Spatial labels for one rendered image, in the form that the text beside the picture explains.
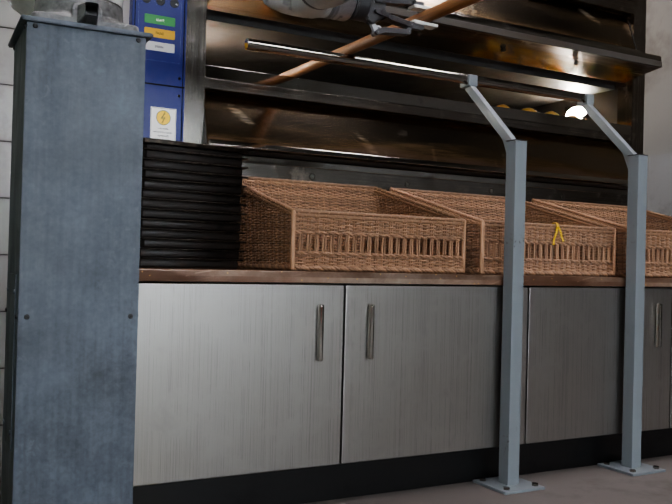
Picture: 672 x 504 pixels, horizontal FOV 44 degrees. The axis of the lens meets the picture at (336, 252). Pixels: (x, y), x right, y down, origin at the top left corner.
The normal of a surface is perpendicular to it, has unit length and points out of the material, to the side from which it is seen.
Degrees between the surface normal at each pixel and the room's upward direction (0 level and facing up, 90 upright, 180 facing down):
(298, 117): 70
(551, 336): 90
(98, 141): 90
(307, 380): 90
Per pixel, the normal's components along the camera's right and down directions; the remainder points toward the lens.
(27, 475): 0.45, 0.00
